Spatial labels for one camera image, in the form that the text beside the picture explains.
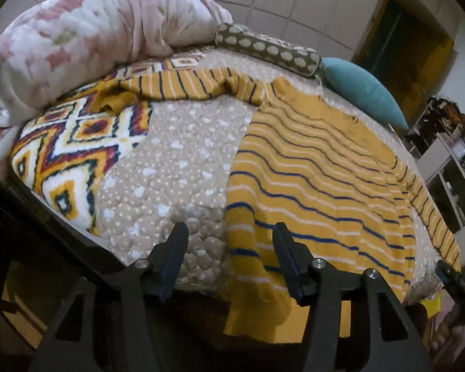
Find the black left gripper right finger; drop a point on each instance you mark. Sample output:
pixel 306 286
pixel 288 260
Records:
pixel 295 262

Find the teal cushion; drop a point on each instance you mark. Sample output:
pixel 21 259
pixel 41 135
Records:
pixel 363 90

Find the person's right hand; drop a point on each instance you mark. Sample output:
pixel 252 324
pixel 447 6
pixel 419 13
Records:
pixel 449 335

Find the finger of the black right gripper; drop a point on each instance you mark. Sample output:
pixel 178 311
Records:
pixel 454 284

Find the beige dotted quilt bedspread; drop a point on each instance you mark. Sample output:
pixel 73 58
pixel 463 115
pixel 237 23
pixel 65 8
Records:
pixel 180 173

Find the white wardrobe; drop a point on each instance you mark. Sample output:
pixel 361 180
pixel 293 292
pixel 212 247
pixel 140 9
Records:
pixel 333 27

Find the brown wooden door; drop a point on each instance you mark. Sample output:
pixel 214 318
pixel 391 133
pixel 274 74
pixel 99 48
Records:
pixel 408 52

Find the geometric patterned fleece blanket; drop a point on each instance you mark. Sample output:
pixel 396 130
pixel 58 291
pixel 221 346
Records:
pixel 63 154

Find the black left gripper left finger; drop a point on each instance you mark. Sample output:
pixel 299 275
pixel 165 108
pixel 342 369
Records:
pixel 165 261

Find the white shelving unit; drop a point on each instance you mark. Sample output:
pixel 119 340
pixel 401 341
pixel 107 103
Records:
pixel 437 143

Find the pink floral comforter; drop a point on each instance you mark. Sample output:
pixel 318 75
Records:
pixel 59 45

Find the yellow striped knit sweater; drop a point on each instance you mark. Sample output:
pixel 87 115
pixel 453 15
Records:
pixel 336 186

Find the olive bolster pillow white spots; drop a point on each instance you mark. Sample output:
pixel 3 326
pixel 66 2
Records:
pixel 303 61

